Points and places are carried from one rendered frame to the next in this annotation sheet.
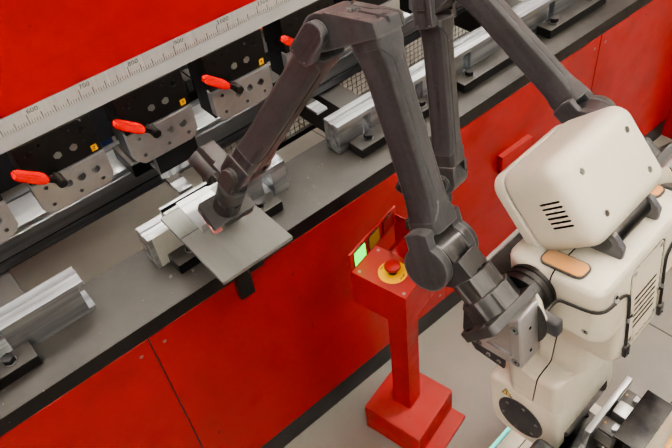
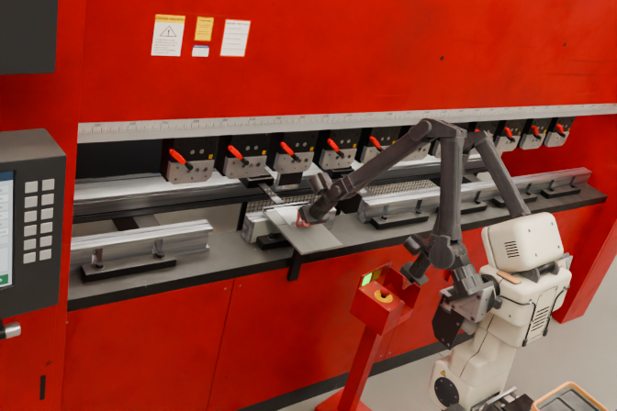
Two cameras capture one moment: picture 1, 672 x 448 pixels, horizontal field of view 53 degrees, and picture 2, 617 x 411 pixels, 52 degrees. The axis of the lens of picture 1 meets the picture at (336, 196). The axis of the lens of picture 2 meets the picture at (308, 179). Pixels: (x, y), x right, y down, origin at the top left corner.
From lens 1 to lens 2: 1.00 m
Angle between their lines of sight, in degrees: 17
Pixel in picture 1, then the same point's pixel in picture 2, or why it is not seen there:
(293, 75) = (400, 145)
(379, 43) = (455, 139)
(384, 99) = (447, 166)
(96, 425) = (180, 322)
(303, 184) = (340, 230)
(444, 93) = not seen: hidden behind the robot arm
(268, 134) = (371, 172)
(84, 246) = not seen: hidden behind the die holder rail
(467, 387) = not seen: outside the picture
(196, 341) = (252, 296)
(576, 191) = (524, 238)
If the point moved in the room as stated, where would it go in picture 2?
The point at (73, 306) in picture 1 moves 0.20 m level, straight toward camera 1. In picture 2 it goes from (200, 241) to (222, 276)
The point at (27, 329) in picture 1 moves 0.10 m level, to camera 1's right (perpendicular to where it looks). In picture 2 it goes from (173, 243) to (203, 249)
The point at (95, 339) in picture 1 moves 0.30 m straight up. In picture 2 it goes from (207, 264) to (221, 190)
